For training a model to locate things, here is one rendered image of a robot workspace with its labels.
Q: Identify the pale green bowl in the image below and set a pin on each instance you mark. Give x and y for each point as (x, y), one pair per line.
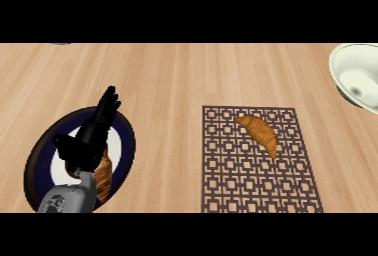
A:
(356, 75)

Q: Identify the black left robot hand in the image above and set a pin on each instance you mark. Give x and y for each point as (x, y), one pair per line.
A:
(90, 138)

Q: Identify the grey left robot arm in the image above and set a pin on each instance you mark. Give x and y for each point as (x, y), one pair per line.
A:
(68, 196)

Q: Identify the brown patterned placemat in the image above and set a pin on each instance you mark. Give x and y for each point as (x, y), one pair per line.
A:
(256, 180)

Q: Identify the dark blue rimmed plate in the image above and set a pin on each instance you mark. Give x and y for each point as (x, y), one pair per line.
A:
(126, 143)

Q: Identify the brown croissant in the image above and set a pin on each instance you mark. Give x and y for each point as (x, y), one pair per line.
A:
(102, 176)
(259, 132)

